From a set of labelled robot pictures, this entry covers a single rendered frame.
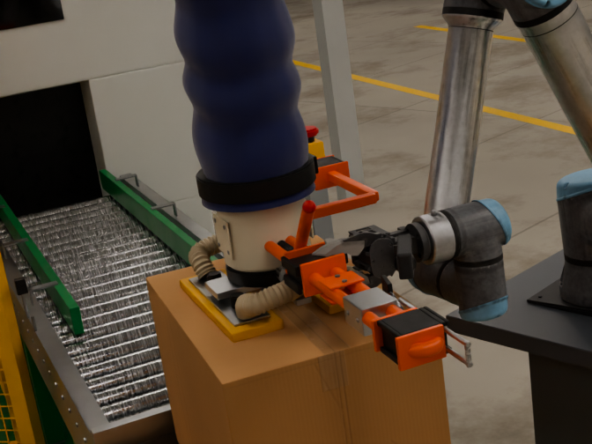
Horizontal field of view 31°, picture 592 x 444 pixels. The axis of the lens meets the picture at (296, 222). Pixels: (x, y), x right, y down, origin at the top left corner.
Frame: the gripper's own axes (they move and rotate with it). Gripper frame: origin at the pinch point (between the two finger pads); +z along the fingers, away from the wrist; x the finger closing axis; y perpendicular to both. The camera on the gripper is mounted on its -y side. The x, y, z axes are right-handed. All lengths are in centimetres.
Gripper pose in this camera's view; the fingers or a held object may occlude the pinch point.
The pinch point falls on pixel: (323, 272)
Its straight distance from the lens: 181.4
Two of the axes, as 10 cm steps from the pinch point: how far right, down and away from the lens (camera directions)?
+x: -1.3, -9.4, -3.0
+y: -3.9, -2.3, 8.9
